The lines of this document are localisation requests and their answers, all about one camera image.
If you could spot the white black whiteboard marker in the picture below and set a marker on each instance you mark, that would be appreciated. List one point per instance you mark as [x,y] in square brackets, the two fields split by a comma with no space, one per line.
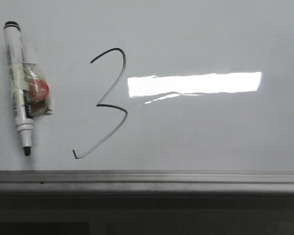
[22,110]

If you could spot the white whiteboard with aluminium frame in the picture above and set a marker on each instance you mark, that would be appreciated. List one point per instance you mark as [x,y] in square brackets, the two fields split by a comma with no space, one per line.
[154,96]

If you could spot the red magnet taped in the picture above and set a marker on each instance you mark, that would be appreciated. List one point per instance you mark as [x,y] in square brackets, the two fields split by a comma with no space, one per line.
[39,92]

